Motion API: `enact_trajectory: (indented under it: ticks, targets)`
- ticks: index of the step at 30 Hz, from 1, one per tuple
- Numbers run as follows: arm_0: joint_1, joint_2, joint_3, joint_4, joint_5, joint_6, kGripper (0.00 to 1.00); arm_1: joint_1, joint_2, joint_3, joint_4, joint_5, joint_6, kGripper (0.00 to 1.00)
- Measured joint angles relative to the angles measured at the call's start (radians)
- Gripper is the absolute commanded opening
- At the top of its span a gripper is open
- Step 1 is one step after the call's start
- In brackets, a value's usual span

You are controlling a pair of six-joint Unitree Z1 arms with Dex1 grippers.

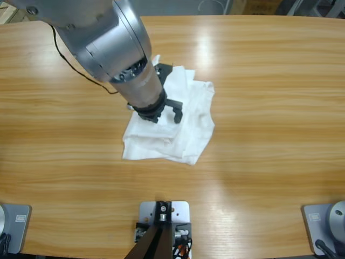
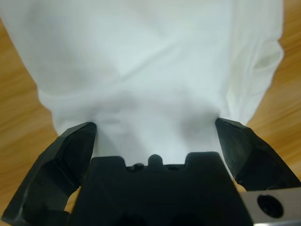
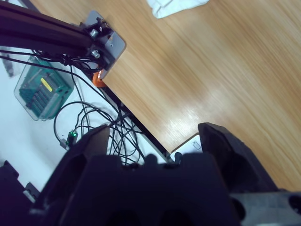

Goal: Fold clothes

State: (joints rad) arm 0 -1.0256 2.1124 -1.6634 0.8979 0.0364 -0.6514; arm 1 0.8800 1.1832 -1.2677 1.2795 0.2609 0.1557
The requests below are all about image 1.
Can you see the pale cardboard box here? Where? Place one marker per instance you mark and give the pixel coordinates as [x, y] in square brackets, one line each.
[9, 14]

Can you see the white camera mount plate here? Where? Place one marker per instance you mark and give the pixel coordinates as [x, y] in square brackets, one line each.
[180, 213]

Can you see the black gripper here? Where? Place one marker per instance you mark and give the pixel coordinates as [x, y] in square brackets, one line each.
[155, 108]

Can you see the grey base plate label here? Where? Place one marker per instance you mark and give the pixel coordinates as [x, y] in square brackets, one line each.
[21, 217]
[314, 216]

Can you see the silver arm base disc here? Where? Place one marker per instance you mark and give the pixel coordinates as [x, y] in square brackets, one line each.
[338, 218]
[2, 218]

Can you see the grey metal frame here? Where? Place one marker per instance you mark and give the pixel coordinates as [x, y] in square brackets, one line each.
[310, 8]

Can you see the brown cardboard box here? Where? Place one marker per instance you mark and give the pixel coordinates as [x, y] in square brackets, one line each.
[256, 6]

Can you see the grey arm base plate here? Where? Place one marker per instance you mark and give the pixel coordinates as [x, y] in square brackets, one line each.
[19, 232]
[312, 229]

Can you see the white t-shirt with black print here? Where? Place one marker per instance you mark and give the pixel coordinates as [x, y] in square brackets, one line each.
[188, 129]

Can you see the black post clamp bracket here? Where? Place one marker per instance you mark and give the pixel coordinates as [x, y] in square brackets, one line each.
[184, 225]

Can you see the dark camera post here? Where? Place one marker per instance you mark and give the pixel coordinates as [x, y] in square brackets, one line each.
[151, 242]

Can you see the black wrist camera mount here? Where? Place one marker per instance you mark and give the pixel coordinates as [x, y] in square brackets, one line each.
[165, 71]

